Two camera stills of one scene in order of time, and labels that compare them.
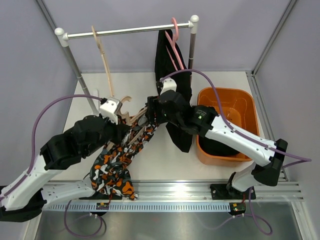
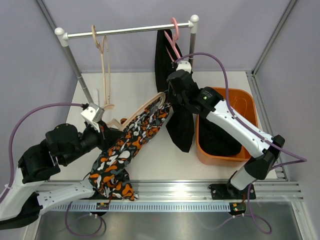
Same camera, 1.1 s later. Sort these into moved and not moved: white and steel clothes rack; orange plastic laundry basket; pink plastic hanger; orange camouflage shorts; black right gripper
Moved: black right gripper
Not moved: orange camouflage shorts; white and steel clothes rack; orange plastic laundry basket; pink plastic hanger
